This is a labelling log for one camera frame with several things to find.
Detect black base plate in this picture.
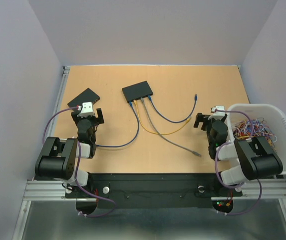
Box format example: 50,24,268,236
65,173,242,215

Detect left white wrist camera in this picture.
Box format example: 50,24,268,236
79,102,95,118

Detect grey ethernet cable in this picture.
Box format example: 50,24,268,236
140,97,202,158

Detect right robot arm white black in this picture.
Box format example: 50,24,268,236
194,109,283,195

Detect yellow ethernet cable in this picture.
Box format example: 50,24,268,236
134,99,192,136

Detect black network switch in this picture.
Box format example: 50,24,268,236
67,88,100,108
122,81,153,103

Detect white plastic bin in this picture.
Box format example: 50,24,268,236
226,103,286,175

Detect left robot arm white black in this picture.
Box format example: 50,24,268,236
35,108,104,197

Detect blue ethernet cable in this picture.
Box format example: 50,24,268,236
96,101,140,150
147,93,199,124

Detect tangle of coloured cables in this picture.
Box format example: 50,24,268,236
232,117,280,153

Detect aluminium frame rail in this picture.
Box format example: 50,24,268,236
41,66,70,146

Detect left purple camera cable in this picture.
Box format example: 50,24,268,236
44,106,117,218

